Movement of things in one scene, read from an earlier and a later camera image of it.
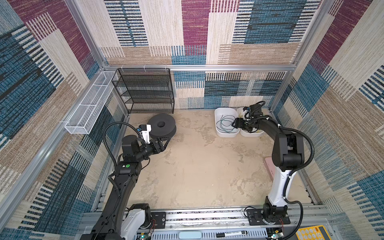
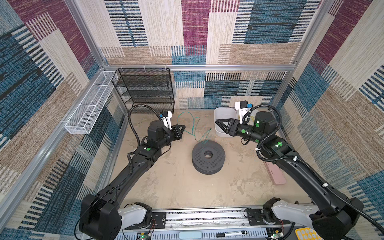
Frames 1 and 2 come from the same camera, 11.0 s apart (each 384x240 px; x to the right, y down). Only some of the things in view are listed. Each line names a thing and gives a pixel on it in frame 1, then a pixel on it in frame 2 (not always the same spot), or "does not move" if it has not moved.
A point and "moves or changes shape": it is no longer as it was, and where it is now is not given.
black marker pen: (233, 233) does not move
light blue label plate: (190, 235) does not move
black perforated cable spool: (162, 125) moves or changes shape
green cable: (225, 123) moves or changes shape
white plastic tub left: (224, 117) does not move
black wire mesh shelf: (145, 90) does not move
